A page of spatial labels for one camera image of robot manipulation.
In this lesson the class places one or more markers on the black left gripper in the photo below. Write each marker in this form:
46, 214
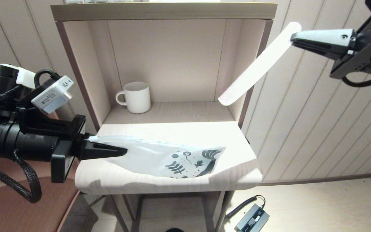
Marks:
63, 161

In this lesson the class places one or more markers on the white pouch with blue plants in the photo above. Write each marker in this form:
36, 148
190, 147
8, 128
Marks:
153, 158

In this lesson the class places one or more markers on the white plastic comb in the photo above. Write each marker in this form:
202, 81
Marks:
259, 67

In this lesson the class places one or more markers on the white ribbed mug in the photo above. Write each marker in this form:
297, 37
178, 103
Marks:
138, 96

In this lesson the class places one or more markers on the brown upholstered chair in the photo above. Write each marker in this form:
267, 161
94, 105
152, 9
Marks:
11, 216

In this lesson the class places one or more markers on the black round robot part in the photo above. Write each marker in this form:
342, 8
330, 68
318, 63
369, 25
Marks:
174, 230

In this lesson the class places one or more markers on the light wooden shelf desk unit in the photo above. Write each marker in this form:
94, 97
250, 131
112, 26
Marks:
166, 11

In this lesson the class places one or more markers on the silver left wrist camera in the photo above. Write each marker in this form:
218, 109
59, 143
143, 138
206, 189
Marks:
52, 95

